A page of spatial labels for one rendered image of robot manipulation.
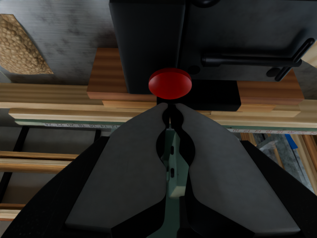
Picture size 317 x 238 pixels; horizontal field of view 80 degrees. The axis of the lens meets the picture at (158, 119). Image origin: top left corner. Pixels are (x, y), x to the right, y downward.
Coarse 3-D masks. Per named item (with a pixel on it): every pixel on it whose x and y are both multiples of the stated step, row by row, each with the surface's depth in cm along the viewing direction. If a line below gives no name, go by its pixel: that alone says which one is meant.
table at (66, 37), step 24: (0, 0) 20; (24, 0) 20; (48, 0) 20; (72, 0) 20; (96, 0) 20; (24, 24) 23; (48, 24) 23; (72, 24) 23; (96, 24) 23; (48, 48) 26; (72, 48) 26; (96, 48) 26; (72, 72) 30; (312, 72) 29; (312, 96) 34
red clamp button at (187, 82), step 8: (160, 72) 12; (168, 72) 12; (176, 72) 12; (184, 72) 12; (152, 80) 13; (160, 80) 12; (168, 80) 12; (176, 80) 12; (184, 80) 12; (152, 88) 13; (160, 88) 13; (168, 88) 13; (176, 88) 13; (184, 88) 13; (160, 96) 14; (168, 96) 14; (176, 96) 14
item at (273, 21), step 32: (128, 0) 10; (160, 0) 10; (224, 0) 10; (256, 0) 10; (288, 0) 10; (128, 32) 11; (160, 32) 11; (192, 32) 12; (224, 32) 12; (256, 32) 12; (288, 32) 12; (128, 64) 13; (160, 64) 13; (192, 64) 14
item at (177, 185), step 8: (176, 136) 25; (176, 144) 24; (176, 152) 24; (176, 160) 23; (184, 160) 23; (168, 168) 35; (176, 168) 23; (184, 168) 23; (176, 176) 22; (184, 176) 22; (168, 184) 34; (176, 184) 22; (184, 184) 22; (168, 192) 33; (176, 192) 26; (184, 192) 25
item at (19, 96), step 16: (0, 96) 32; (16, 96) 32; (32, 96) 32; (48, 96) 32; (64, 96) 32; (80, 96) 32; (224, 112) 32; (240, 112) 32; (256, 112) 32; (272, 112) 32; (288, 112) 32
